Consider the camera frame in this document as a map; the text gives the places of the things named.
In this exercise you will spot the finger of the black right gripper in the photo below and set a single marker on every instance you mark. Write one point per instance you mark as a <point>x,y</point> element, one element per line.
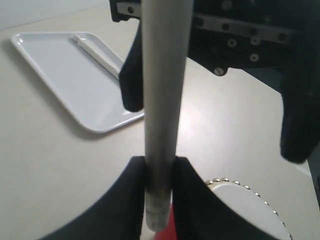
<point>300,91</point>
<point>131,76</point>

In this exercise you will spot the white rectangular plastic tray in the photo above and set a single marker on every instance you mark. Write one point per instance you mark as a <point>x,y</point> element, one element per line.
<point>84,87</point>

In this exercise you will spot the white wooden drumstick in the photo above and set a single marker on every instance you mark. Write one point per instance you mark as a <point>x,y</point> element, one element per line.
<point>99,57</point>
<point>162,100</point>

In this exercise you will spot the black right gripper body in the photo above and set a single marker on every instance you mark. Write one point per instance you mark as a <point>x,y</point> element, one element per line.
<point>223,34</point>

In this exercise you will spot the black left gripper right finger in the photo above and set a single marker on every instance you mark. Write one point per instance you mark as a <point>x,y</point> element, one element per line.
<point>200,215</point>

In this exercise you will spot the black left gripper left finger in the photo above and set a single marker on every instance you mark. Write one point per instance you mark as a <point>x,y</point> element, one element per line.
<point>117,215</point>

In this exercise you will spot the small red drum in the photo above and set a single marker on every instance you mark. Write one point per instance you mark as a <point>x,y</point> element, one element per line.
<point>244,202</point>

